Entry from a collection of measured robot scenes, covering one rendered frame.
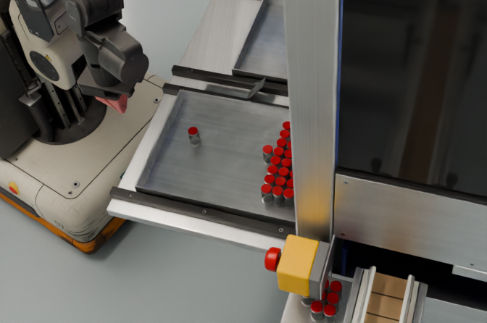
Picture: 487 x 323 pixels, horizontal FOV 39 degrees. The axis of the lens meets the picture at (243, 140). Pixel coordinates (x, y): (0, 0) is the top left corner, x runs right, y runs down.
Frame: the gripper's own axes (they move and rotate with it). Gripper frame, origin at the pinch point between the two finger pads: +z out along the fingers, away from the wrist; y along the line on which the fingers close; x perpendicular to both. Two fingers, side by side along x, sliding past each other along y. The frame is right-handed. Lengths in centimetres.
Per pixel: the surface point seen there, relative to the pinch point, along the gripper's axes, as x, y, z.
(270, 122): 18.2, 21.5, 20.2
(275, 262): -19.0, 34.6, 7.6
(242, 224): -7.9, 24.0, 18.6
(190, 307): 6, -8, 108
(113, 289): 5, -34, 108
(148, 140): 7.3, -2.3, 20.1
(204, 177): 1.5, 12.6, 20.1
